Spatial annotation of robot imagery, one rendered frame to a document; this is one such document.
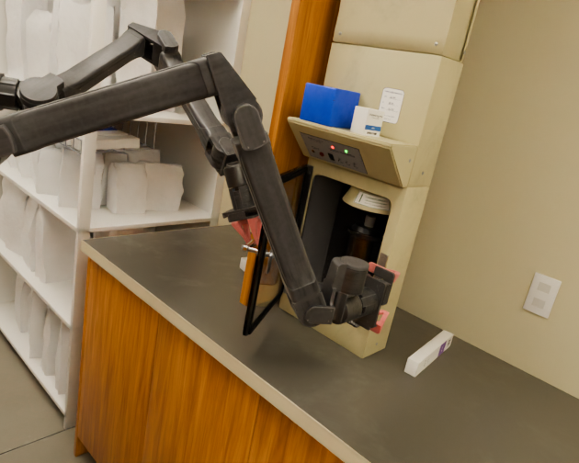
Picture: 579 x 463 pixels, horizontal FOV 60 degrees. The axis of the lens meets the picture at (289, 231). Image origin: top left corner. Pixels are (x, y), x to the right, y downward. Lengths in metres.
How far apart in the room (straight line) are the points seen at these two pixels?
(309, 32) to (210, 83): 0.65
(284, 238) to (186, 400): 0.78
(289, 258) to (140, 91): 0.37
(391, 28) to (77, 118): 0.78
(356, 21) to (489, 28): 0.46
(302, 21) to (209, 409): 1.05
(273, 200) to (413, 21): 0.60
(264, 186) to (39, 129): 0.34
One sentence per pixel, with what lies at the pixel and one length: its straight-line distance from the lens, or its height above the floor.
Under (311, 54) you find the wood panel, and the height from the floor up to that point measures 1.67.
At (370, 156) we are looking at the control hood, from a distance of 1.17.
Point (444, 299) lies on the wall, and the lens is 1.70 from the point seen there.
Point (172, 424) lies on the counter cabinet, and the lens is 1.63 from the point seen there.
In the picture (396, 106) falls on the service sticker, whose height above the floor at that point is 1.59.
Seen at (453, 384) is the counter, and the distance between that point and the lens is 1.40.
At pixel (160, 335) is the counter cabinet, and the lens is 1.57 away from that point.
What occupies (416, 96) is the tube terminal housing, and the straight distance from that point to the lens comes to 1.22.
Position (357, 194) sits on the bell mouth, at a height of 1.35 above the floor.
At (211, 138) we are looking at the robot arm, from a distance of 1.25.
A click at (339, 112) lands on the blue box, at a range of 1.24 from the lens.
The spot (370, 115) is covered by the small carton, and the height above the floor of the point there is 1.56.
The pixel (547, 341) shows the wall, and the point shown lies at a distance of 1.61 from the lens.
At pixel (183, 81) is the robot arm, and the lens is 0.78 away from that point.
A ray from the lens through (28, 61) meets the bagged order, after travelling 2.58.
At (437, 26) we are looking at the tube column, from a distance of 1.23.
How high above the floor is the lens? 1.60
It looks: 17 degrees down
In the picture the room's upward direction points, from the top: 11 degrees clockwise
